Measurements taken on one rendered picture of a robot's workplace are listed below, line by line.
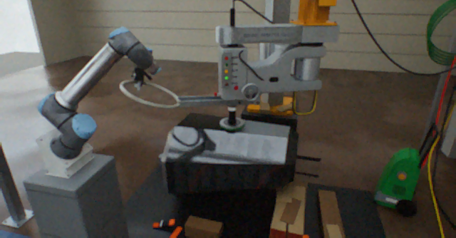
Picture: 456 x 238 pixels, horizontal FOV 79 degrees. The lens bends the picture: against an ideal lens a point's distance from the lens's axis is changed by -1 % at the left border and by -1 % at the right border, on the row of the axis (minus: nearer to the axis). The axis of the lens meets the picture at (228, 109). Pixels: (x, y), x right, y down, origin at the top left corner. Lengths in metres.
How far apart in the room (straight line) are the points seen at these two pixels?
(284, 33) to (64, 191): 1.83
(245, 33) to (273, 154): 0.98
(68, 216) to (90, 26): 9.06
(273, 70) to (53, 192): 1.74
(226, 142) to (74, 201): 1.18
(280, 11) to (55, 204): 2.42
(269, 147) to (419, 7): 7.00
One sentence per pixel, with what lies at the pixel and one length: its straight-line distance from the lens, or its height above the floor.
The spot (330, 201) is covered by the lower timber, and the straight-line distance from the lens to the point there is 2.90.
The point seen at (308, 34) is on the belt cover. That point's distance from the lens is 2.30.
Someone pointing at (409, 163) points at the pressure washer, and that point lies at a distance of 2.96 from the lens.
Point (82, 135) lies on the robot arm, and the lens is 1.87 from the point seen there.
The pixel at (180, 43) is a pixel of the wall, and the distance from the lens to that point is 9.11.
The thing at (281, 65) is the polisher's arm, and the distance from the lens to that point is 2.29.
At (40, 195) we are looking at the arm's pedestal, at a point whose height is 0.76.
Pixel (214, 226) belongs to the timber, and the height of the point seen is 0.13.
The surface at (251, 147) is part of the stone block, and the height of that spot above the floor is 0.74.
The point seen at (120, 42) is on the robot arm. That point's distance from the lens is 1.70.
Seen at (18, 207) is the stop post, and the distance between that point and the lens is 3.27.
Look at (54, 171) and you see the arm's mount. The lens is 2.10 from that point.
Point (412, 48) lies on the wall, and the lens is 8.87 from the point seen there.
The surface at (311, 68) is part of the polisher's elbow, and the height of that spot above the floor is 1.35.
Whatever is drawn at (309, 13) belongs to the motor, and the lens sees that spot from 2.34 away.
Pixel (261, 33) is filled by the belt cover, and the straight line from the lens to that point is 2.18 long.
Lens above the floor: 1.90
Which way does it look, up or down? 22 degrees down
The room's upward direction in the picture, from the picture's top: straight up
